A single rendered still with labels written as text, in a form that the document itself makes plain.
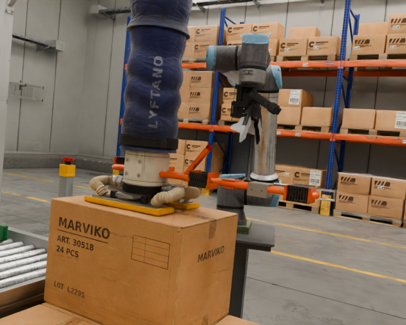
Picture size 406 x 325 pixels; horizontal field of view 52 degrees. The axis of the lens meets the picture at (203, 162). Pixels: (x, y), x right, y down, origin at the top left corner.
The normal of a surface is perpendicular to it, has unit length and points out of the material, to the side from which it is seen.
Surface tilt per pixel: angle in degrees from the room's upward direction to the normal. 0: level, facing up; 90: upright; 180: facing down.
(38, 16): 90
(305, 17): 90
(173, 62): 77
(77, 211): 90
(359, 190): 90
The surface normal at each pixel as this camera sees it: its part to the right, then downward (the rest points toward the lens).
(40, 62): 0.87, 0.11
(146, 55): -0.07, -0.17
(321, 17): -0.50, 0.00
